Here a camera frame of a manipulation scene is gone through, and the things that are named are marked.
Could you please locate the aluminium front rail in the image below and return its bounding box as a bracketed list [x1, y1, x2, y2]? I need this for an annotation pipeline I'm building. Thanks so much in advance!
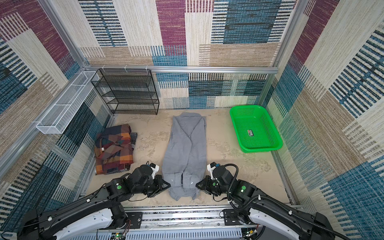
[56, 205, 307, 232]

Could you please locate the green plastic basket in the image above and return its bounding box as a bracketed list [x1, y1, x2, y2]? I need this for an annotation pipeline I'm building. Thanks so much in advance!
[230, 105, 283, 153]

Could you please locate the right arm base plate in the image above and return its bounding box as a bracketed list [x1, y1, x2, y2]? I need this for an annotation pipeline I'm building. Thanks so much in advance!
[223, 209, 250, 226]

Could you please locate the white wire mesh tray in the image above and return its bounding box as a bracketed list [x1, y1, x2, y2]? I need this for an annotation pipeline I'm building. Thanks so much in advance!
[36, 71, 96, 135]

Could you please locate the black wire shelf rack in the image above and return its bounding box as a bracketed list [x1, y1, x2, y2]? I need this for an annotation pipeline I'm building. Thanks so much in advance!
[91, 69, 160, 115]

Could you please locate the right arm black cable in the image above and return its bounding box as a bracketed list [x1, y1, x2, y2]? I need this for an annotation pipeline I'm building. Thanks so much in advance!
[223, 163, 352, 240]

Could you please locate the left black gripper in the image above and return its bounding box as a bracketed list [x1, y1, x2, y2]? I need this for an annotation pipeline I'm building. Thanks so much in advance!
[133, 174, 173, 197]

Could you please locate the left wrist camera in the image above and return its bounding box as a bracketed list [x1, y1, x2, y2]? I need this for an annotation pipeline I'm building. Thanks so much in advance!
[150, 163, 160, 179]

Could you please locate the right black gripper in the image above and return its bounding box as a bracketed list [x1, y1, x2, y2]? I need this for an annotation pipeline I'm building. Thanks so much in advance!
[195, 175, 231, 196]

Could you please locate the aluminium back rail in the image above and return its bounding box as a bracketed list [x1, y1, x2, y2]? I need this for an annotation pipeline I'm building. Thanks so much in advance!
[85, 65, 278, 75]

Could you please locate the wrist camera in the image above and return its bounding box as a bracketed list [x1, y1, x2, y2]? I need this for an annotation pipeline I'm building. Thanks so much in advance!
[207, 162, 220, 180]
[150, 163, 160, 179]

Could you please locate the aluminium rail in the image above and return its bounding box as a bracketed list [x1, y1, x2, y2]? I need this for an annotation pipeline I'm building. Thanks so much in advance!
[56, 205, 307, 232]
[85, 65, 278, 75]

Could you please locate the folded plaid flannel shirt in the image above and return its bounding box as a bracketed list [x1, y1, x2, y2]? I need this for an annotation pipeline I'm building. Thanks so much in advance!
[95, 124, 134, 175]

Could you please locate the grey long sleeve shirt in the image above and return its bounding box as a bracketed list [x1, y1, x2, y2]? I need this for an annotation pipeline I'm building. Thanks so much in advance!
[162, 113, 207, 201]

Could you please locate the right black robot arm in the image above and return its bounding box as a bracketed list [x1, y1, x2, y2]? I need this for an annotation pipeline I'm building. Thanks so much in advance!
[196, 164, 336, 240]

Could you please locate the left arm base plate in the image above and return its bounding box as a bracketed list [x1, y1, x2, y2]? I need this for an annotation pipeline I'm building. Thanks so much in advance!
[126, 212, 143, 230]

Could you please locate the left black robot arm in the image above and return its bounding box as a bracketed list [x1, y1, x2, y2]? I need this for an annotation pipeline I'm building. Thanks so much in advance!
[17, 163, 171, 240]

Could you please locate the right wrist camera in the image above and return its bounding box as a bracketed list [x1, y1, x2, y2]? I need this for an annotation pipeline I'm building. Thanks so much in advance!
[207, 162, 220, 180]

